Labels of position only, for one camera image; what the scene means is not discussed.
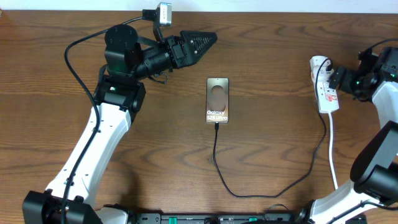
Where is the black USB charger cable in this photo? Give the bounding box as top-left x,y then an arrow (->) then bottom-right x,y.
212,57 -> 334,199

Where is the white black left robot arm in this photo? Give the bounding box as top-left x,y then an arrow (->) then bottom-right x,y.
22,19 -> 218,223

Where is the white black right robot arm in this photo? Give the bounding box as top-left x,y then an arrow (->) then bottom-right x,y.
291,47 -> 397,223

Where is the white power strip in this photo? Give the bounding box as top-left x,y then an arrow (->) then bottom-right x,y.
310,55 -> 339,114

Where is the white power strip cord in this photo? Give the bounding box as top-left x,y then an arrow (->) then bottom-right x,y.
328,112 -> 339,190

